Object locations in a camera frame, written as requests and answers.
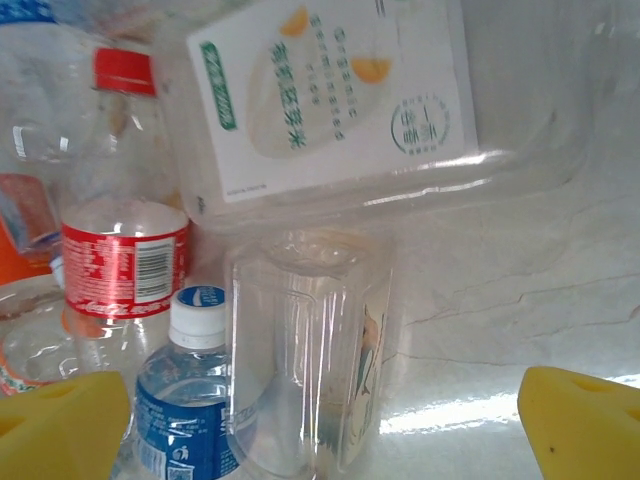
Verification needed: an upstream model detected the water bottle blue label white cap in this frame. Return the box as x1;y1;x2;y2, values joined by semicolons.
129;284;261;480

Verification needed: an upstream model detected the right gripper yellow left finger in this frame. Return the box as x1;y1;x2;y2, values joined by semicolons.
0;369;133;480

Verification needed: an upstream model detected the clear purple-tinted ribbed bottle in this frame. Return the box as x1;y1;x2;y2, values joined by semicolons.
222;227;396;480

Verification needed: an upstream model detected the orange label juice bottle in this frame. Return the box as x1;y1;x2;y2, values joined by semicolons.
0;172;66;286

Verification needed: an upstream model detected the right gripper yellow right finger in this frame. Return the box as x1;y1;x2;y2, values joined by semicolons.
517;365;640;480

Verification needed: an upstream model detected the clear cola bottle red label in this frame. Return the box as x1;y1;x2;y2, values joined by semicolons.
58;47;195;374

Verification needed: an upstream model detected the clear bottle white green label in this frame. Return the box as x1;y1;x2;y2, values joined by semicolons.
167;0;606;236

